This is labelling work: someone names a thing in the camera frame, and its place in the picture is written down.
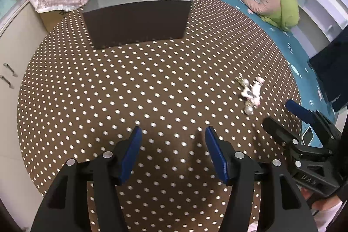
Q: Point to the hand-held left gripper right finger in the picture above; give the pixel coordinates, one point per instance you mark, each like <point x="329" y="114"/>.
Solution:
<point x="214" y="153"/>

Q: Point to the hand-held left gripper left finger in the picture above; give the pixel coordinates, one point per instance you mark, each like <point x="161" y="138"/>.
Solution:
<point x="132" y="156"/>

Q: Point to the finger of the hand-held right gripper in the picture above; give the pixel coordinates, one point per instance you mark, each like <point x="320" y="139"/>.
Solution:
<point x="297" y="109"/>
<point x="280" y="131"/>

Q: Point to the gold pearl earring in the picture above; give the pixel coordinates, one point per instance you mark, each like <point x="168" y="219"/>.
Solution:
<point x="249" y="110"/>
<point x="243" y="82"/>

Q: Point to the white flower charm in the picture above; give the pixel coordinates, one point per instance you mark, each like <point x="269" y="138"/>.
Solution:
<point x="254" y="92"/>

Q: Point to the grey metal box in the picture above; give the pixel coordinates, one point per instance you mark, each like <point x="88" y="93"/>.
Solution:
<point x="136" y="22"/>

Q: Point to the person's right hand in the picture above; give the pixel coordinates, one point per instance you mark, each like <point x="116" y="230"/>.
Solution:
<point x="326" y="213"/>

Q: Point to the white phone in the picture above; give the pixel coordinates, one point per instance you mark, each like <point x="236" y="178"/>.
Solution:
<point x="308" y="136"/>

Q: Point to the dark cloth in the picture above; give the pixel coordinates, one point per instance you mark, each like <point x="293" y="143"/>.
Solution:
<point x="331" y="66"/>

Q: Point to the brown polka-dot tablecloth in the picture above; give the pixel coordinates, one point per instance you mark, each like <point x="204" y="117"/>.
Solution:
<point x="136" y="90"/>

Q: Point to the blue printed bed sheet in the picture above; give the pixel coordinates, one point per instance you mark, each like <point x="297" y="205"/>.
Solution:
<point x="272" y="41"/>

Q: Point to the green blanket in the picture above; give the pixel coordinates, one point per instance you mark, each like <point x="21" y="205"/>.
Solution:
<point x="285" y="3"/>

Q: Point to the cardboard box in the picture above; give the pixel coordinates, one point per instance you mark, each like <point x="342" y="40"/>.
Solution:
<point x="51" y="20"/>

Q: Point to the cream cabinet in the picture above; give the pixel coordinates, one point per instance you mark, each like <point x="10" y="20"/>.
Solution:
<point x="13" y="39"/>

